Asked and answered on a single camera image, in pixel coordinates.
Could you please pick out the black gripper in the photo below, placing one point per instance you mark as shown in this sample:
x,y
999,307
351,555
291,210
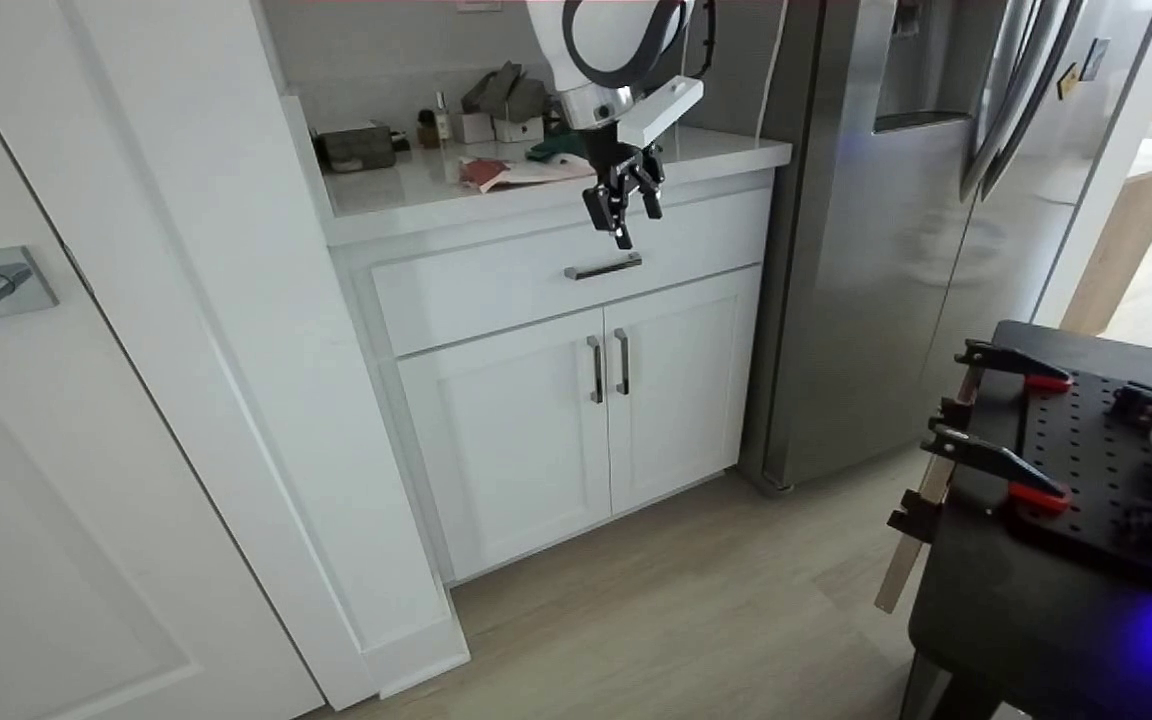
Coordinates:
x,y
626,185

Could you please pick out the white cabinet drawer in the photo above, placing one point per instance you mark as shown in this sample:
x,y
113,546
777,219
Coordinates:
x,y
468,284

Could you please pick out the dark green cloth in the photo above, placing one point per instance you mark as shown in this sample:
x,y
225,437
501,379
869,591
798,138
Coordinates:
x,y
558,150

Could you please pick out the red white booklet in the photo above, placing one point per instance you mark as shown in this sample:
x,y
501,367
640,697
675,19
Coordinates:
x,y
501,172

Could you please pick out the narrow white cabinet door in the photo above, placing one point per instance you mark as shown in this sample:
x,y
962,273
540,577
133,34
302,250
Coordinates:
x,y
683,384

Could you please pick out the small dark bottle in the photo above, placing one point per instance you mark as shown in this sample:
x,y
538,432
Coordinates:
x,y
433,121

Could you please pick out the stainless steel refrigerator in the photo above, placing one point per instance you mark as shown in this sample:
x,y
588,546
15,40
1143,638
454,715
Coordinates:
x,y
858,293

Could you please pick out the white base cabinet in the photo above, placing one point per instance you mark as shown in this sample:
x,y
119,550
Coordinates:
x,y
508,455

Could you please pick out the wide white cabinet door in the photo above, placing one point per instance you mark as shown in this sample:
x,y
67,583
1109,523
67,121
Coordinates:
x,y
499,455

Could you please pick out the small dark box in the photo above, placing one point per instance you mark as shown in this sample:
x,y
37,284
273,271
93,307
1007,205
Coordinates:
x,y
352,150

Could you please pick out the black clamp red tips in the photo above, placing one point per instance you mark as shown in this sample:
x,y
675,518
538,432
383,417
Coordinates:
x,y
999,464
1016,367

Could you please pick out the light wooden stick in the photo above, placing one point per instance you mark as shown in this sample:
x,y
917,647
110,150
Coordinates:
x,y
906,555

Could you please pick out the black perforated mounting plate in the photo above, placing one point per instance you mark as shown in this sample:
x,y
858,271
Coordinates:
x,y
1109,464

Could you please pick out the small black clamp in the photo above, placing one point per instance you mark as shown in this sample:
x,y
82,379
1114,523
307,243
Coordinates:
x,y
1145,401

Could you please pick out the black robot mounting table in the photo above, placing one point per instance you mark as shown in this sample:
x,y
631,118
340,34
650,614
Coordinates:
x,y
1028,624

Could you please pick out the white room door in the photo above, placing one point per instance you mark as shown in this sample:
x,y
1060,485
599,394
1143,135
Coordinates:
x,y
59,532

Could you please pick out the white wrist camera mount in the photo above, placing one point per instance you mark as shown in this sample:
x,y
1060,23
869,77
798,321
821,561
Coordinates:
x,y
662,110

